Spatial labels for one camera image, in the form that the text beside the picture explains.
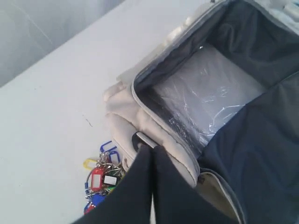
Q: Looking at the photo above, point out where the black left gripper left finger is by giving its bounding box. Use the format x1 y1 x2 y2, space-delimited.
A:
75 146 152 224

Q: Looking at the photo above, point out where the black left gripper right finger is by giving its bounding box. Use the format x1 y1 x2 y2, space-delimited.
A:
152 146 238 224

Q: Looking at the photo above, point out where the colourful key tag bunch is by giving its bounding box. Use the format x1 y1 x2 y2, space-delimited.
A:
83 141 126 214

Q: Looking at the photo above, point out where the white fabric duffel bag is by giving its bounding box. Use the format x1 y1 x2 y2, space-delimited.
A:
104 0 299 224

